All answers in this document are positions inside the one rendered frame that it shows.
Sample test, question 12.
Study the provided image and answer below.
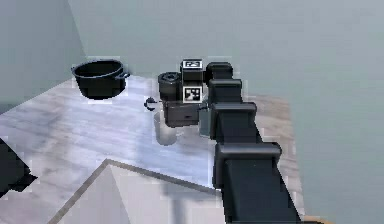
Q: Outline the white mug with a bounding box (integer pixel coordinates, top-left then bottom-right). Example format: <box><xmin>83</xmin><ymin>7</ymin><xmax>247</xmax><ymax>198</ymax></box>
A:
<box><xmin>153</xmin><ymin>111</ymin><xmax>180</xmax><ymax>147</ymax></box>

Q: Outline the black angular block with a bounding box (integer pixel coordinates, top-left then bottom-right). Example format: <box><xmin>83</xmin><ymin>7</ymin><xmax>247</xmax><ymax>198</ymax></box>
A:
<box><xmin>0</xmin><ymin>137</ymin><xmax>39</xmax><ymax>198</ymax></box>

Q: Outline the pale brown-edged table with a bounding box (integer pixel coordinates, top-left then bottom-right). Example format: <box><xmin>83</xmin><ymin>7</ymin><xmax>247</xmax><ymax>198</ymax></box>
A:
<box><xmin>47</xmin><ymin>158</ymin><xmax>228</xmax><ymax>224</ymax></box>

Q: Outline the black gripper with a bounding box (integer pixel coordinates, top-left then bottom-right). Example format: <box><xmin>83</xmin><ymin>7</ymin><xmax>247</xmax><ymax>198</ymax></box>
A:
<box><xmin>143</xmin><ymin>71</ymin><xmax>203</xmax><ymax>129</ymax></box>

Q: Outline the black cooking pot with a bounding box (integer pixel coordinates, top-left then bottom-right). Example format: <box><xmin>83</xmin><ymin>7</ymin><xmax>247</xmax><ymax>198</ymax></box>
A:
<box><xmin>70</xmin><ymin>59</ymin><xmax>131</xmax><ymax>101</ymax></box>

